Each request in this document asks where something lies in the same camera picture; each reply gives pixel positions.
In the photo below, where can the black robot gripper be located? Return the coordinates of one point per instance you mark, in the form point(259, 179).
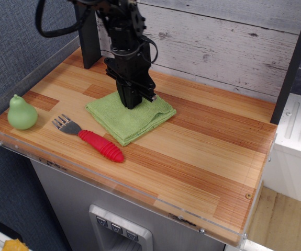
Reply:
point(130, 69)

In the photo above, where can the black vertical post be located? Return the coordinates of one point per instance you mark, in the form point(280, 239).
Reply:
point(288, 83)
point(89, 41)

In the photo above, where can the silver dispenser panel with buttons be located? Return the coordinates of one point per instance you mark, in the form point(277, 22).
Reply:
point(118, 230)

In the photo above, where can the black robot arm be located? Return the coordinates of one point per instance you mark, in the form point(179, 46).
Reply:
point(122, 20)

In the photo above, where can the green cloth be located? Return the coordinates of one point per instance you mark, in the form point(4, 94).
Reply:
point(126, 125)

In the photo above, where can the red handled metal fork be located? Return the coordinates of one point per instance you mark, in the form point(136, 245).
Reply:
point(105, 147)

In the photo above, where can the black left vertical post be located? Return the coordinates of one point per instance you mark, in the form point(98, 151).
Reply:
point(89, 41)

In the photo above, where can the yellow object at corner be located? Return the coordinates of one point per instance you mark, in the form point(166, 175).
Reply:
point(14, 245)

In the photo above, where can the grey toy fridge cabinet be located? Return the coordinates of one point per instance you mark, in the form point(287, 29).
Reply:
point(71, 199)

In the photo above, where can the white toy sink unit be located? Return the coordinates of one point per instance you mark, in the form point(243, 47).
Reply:
point(282, 173)

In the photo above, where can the black right vertical post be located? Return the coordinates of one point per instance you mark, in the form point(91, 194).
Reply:
point(288, 83)

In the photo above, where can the green toy pear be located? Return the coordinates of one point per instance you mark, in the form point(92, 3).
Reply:
point(21, 115)

